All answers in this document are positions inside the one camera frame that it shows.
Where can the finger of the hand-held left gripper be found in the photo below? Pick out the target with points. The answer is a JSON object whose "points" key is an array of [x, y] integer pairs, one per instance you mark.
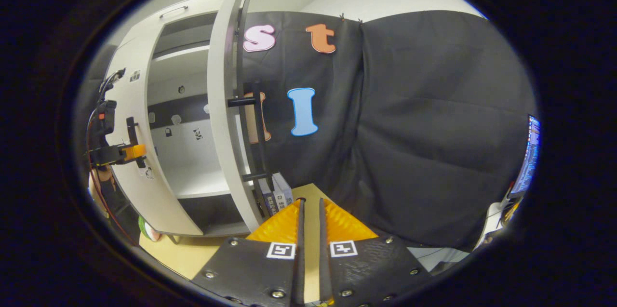
{"points": [[132, 152]]}

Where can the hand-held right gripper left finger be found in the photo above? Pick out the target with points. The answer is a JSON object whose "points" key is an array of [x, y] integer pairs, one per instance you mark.
{"points": [[250, 268]]}

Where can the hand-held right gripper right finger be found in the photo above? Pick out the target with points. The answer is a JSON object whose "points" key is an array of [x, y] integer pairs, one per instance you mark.
{"points": [[371, 268]]}

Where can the white shoe cabinet door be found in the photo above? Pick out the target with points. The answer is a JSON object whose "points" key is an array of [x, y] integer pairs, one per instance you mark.
{"points": [[140, 191], [221, 104]]}

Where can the white double-door shoe cabinet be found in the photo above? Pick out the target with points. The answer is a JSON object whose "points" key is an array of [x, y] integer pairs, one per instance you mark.
{"points": [[188, 150]]}

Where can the white cabinet shelf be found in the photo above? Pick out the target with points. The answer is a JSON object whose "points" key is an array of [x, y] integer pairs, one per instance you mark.
{"points": [[202, 181], [181, 54]]}

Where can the white cabinet top panel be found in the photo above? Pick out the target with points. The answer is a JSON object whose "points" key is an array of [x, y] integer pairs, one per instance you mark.
{"points": [[144, 25]]}

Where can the dark blue box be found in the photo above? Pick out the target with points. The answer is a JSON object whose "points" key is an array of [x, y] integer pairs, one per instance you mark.
{"points": [[267, 198]]}

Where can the green and white packet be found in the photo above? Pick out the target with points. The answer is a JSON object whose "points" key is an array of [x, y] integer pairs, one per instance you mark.
{"points": [[148, 230]]}

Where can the pale blue box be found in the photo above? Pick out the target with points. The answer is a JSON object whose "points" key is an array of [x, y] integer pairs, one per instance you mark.
{"points": [[283, 189]]}

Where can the black backdrop cloth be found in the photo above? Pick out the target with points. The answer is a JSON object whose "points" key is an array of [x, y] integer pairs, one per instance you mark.
{"points": [[424, 128]]}

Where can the computer monitor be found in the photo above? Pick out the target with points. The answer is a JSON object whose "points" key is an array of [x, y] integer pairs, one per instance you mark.
{"points": [[528, 157]]}

